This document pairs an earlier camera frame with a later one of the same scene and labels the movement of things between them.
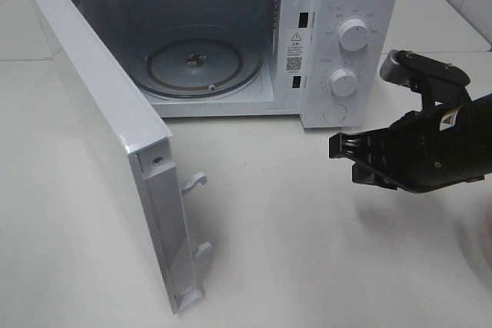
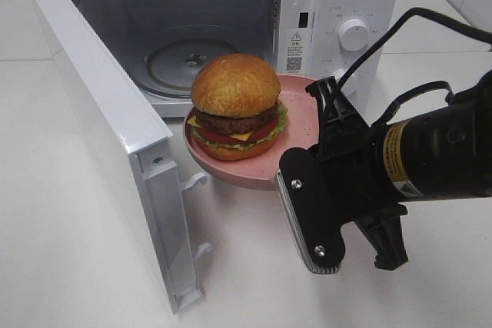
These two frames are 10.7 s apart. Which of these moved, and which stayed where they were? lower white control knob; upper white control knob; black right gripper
Moved: black right gripper
Stayed: upper white control knob; lower white control knob
